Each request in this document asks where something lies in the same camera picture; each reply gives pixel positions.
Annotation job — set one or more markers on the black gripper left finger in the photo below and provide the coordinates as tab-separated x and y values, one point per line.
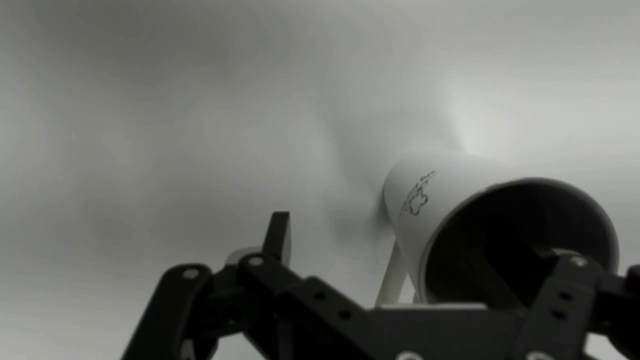
266	301

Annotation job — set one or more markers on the white paper cup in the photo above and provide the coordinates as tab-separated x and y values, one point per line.
446	192

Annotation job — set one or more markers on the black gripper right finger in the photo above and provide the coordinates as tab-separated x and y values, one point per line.
566	301

